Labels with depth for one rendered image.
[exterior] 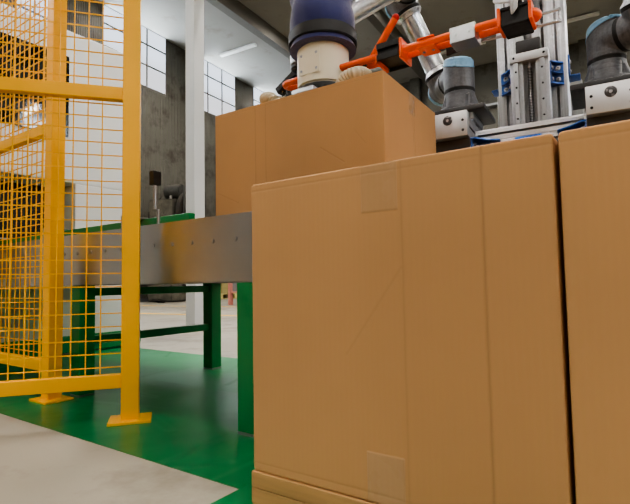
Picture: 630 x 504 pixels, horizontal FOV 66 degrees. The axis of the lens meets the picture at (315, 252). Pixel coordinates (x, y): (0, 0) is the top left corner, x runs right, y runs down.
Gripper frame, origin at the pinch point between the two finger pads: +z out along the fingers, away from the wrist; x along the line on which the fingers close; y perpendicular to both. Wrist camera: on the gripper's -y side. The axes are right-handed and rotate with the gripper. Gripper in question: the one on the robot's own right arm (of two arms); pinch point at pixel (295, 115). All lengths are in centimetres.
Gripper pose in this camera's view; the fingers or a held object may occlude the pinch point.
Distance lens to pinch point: 206.2
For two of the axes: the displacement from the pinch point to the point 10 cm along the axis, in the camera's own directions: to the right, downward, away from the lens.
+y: 8.4, -0.4, -5.5
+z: 0.1, 10.0, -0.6
